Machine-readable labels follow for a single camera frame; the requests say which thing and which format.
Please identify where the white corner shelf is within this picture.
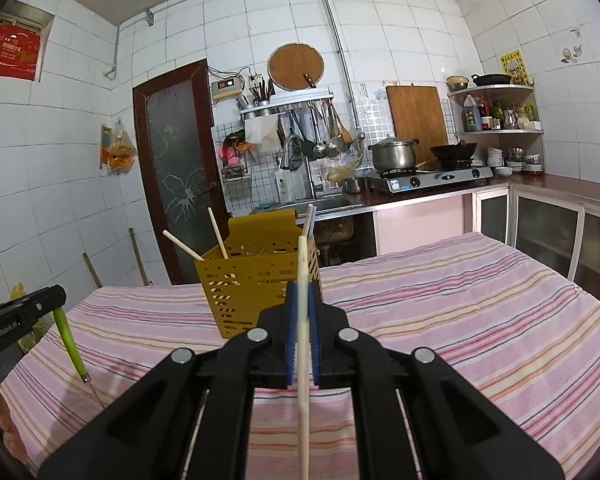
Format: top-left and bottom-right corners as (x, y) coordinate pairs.
(447, 84), (548, 176)

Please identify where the row of hanging kitchen utensils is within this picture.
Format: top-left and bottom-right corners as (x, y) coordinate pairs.
(277, 100), (355, 161)

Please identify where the large oil bottle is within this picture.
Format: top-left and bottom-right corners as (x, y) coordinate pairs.
(462, 95), (483, 132)

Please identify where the red digital display box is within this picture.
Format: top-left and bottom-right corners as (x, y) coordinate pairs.
(210, 77), (243, 101)

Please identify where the black pan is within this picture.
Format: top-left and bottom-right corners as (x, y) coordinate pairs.
(471, 72), (513, 87)

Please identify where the metal wall rack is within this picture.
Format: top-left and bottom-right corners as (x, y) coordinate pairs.
(238, 87), (335, 116)

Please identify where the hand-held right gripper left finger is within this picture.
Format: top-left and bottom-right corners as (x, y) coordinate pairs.
(37, 280), (303, 480)

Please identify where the yellow perforated utensil holder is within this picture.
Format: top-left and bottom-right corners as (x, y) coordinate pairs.
(194, 210), (323, 341)

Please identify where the black wok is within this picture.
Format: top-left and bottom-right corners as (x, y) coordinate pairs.
(429, 141), (479, 163)

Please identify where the steel pot with lid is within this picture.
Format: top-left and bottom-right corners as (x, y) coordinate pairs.
(367, 135), (421, 171)

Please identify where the steel gas stove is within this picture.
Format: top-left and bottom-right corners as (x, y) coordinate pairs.
(367, 160), (495, 195)

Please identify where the orange hanging plastic bag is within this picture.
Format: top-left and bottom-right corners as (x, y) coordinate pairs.
(107, 120), (138, 177)

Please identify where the metal cup of dark utensils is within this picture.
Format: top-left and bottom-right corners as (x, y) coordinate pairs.
(250, 77), (276, 106)

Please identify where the white hanging cloth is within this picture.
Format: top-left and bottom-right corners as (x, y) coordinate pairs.
(244, 117), (281, 153)

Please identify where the rectangular wooden cutting board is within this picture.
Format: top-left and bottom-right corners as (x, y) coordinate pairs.
(386, 85), (451, 153)

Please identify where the grey wall pipe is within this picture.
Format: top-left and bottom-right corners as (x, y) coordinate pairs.
(104, 0), (353, 126)

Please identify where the red cardboard box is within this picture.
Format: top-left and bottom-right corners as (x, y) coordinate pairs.
(0, 22), (43, 81)

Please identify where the round wooden chopping board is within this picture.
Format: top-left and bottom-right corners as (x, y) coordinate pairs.
(267, 42), (326, 92)

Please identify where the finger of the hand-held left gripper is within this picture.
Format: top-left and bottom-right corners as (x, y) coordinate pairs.
(0, 285), (67, 330)

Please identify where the brown door with frosted glass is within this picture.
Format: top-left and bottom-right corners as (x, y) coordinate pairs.
(132, 59), (231, 286)

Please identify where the pink hanging cloth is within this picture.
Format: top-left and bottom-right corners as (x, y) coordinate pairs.
(220, 130), (253, 166)

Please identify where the yellow plastic bag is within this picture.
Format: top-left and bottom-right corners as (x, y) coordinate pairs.
(9, 282), (48, 356)

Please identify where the green handled metal utensil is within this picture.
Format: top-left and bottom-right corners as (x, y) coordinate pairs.
(53, 308), (106, 411)

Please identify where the yellow wall poster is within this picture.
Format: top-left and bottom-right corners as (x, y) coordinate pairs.
(497, 50), (531, 86)

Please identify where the metal faucet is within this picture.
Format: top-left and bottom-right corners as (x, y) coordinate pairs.
(279, 134), (321, 200)

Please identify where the stack of white bowls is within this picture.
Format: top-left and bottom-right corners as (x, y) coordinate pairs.
(486, 146), (546, 177)

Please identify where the wooden stick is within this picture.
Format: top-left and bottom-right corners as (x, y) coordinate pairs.
(82, 252), (103, 288)
(128, 227), (151, 286)

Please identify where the kitchen counter cabinet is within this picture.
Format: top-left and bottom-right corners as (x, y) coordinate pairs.
(372, 172), (600, 306)

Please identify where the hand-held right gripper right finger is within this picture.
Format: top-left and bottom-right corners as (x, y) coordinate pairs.
(307, 280), (566, 480)

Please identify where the steel sink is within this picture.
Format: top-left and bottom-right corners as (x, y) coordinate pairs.
(252, 195), (361, 221)

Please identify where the pink striped tablecloth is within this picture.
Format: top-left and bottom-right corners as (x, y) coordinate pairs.
(0, 231), (600, 480)

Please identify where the wire grid wall rack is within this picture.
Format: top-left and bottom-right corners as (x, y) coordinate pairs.
(219, 127), (253, 183)

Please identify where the row of condiment bottles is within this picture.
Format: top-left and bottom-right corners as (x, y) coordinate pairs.
(480, 100), (541, 131)

